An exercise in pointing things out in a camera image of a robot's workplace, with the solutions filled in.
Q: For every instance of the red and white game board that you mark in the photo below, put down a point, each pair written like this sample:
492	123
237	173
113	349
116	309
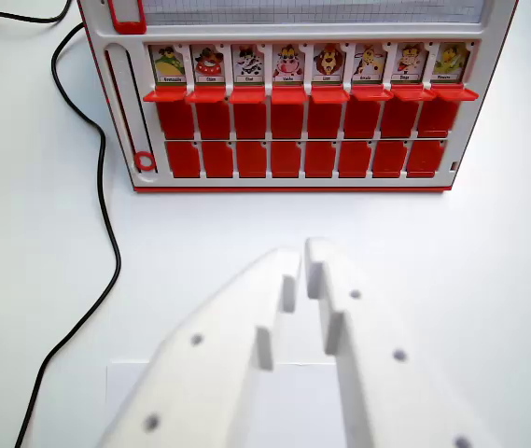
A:
293	140

